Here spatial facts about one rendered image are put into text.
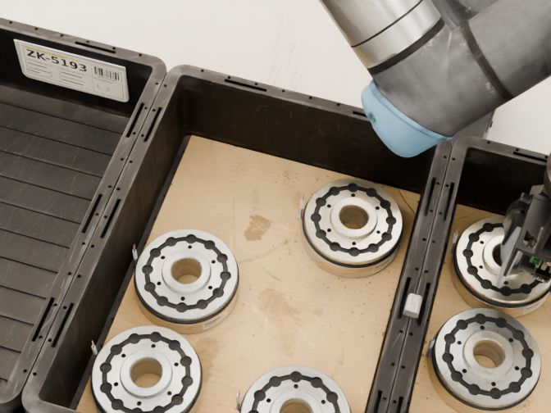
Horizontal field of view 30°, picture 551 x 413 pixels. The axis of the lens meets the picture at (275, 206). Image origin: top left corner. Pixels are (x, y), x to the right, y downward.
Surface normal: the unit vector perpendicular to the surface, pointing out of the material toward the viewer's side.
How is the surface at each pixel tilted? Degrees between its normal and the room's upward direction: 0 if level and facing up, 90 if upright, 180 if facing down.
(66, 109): 0
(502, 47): 46
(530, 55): 63
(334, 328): 0
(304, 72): 0
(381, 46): 67
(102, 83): 90
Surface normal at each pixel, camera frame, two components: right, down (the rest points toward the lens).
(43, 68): -0.28, 0.81
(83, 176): 0.04, -0.54
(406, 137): -0.06, 0.59
